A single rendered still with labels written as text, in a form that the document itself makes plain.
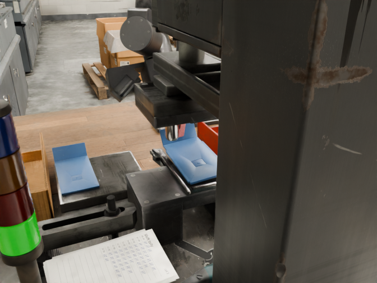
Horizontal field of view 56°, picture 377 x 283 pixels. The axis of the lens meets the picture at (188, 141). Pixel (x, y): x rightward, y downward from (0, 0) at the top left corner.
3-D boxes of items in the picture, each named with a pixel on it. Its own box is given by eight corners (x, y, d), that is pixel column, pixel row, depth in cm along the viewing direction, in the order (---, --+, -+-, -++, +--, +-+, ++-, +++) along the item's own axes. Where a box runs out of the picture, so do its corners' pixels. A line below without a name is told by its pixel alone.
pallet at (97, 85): (182, 88, 429) (182, 77, 423) (99, 99, 394) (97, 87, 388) (151, 66, 529) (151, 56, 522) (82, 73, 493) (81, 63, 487)
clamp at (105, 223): (135, 237, 59) (130, 186, 54) (141, 250, 56) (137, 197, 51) (38, 263, 53) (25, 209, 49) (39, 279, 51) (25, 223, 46)
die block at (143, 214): (227, 190, 71) (229, 157, 68) (254, 219, 63) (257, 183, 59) (129, 214, 64) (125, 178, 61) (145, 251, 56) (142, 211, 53)
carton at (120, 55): (168, 80, 410) (167, 36, 389) (114, 86, 391) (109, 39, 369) (153, 67, 466) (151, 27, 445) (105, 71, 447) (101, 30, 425)
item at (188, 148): (193, 134, 71) (192, 121, 69) (230, 173, 58) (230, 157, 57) (160, 142, 69) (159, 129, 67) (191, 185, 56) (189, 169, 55)
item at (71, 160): (86, 153, 81) (84, 141, 80) (99, 187, 68) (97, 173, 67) (54, 159, 79) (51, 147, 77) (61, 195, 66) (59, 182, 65)
